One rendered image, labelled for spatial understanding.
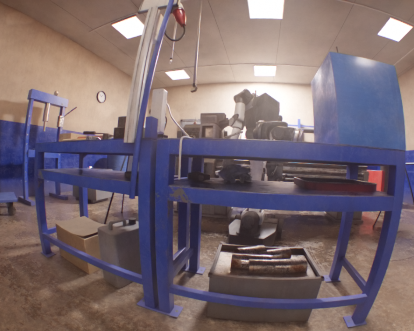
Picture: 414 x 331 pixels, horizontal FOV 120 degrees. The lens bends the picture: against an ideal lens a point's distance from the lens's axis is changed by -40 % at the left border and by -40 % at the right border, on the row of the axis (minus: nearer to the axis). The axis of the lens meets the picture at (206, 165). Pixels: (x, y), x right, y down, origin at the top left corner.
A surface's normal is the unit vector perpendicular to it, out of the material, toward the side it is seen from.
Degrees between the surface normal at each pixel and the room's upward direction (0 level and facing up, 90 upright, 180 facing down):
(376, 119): 90
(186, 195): 90
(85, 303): 0
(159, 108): 90
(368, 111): 90
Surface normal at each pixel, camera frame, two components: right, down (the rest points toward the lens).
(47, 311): 0.04, -1.00
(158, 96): -0.25, 0.00
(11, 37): 0.97, 0.05
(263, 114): 0.45, 0.10
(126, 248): 0.89, 0.05
